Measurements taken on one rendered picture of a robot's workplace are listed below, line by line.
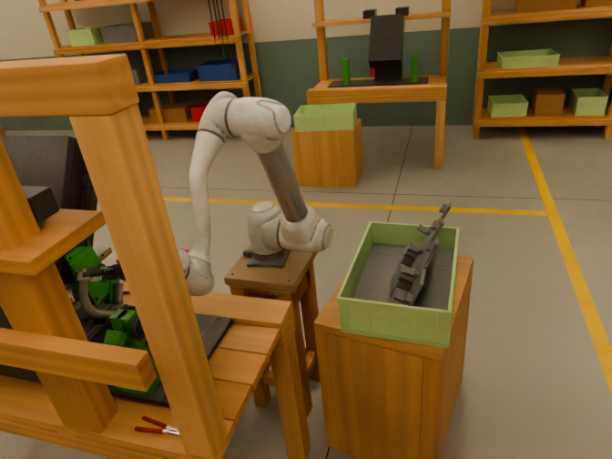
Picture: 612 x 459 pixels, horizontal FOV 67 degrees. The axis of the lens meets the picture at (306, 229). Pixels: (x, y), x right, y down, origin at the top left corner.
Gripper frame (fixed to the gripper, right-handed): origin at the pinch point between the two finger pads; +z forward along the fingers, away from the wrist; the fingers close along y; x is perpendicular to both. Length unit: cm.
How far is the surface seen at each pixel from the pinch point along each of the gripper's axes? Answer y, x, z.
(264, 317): -45, 14, -43
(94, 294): -6.2, 5.1, 4.3
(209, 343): -30.3, 23.3, -29.1
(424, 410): -88, 50, -91
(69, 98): 63, -13, -68
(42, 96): 64, -14, -63
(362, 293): -74, 4, -74
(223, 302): -46, 6, -24
